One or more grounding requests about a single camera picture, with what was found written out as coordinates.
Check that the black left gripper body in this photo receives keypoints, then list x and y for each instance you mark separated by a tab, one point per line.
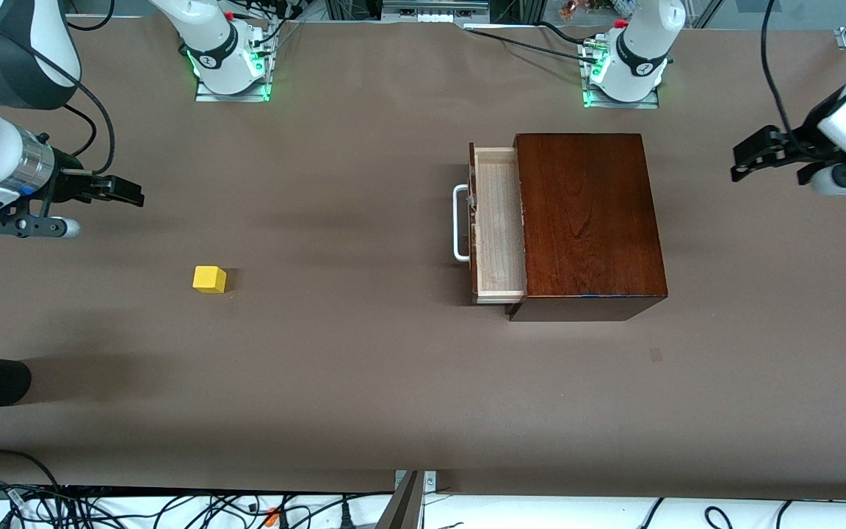
799	141

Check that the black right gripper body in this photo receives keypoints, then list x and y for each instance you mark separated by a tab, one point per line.
67	181

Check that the yellow cube block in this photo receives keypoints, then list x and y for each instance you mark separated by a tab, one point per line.
208	279

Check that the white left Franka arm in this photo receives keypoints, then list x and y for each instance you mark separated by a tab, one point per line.
643	44

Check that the dark brown wooden cabinet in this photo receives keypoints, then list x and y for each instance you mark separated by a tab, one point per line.
592	220

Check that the white power strip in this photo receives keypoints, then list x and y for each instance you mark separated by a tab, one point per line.
430	16

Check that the grey slanted metal strut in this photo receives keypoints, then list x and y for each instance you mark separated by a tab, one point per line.
401	510

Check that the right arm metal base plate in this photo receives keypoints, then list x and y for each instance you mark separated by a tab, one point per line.
247	96

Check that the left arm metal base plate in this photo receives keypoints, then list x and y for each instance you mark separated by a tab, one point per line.
592	101

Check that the small metal edge bracket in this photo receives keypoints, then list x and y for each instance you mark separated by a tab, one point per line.
430	481

